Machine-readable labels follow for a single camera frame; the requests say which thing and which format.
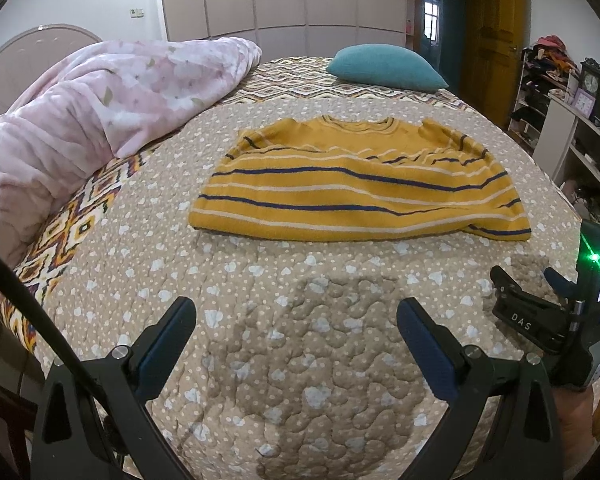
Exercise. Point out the window with bars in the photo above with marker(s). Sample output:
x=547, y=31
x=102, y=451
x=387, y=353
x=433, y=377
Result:
x=430, y=20

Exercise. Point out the yellow wooden door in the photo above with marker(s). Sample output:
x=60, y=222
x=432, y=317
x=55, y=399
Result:
x=492, y=45

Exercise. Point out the beige glossy wardrobe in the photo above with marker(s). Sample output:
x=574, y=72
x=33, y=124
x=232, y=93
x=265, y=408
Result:
x=280, y=0

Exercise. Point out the person's right forearm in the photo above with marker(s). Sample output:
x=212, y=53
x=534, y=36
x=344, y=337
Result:
x=575, y=425

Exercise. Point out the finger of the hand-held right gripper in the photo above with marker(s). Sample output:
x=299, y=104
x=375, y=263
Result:
x=517, y=287
x=560, y=282

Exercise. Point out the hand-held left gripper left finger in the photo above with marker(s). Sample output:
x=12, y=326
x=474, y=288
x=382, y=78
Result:
x=167, y=345

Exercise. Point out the teal pillow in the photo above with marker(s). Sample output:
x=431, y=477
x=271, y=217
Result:
x=385, y=67

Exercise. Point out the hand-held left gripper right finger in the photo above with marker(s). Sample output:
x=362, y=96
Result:
x=427, y=345

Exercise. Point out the beige dotted quilt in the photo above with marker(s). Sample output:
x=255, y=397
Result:
x=300, y=320

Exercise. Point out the pink floral blanket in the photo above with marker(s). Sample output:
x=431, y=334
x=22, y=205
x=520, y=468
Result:
x=90, y=110

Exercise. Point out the white shelf unit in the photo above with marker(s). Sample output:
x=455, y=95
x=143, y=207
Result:
x=565, y=140

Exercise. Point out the yellow striped sweater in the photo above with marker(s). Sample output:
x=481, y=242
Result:
x=350, y=185

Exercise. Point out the dark mantel clock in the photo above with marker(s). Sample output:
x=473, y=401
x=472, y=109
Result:
x=590, y=80

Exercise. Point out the padded beige headboard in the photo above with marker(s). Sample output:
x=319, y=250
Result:
x=25, y=60

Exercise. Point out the small purple clock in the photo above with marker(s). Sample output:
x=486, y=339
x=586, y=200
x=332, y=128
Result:
x=584, y=101

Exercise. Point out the white wall switch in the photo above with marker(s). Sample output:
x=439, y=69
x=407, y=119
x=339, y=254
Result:
x=137, y=12

